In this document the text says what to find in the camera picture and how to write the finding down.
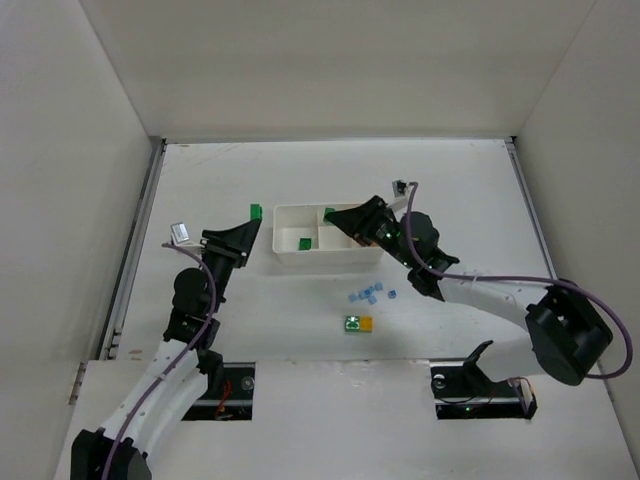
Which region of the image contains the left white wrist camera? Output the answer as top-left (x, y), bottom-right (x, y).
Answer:
top-left (162, 222), bottom-right (202, 254)

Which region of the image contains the green and yellow lego stack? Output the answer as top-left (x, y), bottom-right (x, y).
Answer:
top-left (250, 203), bottom-right (263, 220)

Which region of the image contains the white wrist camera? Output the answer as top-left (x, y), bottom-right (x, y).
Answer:
top-left (162, 222), bottom-right (202, 254)
top-left (388, 179), bottom-right (412, 212)

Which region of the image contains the light blue lego pile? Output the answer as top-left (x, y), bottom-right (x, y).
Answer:
top-left (347, 282), bottom-right (384, 305)

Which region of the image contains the white three-compartment tray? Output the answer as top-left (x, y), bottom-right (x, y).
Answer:
top-left (272, 203), bottom-right (383, 267)

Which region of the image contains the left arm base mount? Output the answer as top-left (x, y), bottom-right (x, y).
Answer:
top-left (182, 363), bottom-right (256, 422)

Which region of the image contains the green yellow lego block pair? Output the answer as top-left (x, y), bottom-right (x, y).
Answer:
top-left (344, 315), bottom-right (374, 334)

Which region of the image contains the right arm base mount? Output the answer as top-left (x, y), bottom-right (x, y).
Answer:
top-left (430, 359), bottom-right (538, 420)

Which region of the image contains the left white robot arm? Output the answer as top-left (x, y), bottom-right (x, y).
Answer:
top-left (69, 218), bottom-right (262, 479)

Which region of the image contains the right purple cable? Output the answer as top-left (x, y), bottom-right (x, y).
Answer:
top-left (402, 182), bottom-right (632, 379)

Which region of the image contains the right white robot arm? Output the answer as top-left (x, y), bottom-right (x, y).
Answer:
top-left (325, 196), bottom-right (613, 386)

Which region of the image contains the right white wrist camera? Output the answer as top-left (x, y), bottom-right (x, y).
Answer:
top-left (388, 179), bottom-right (412, 212)

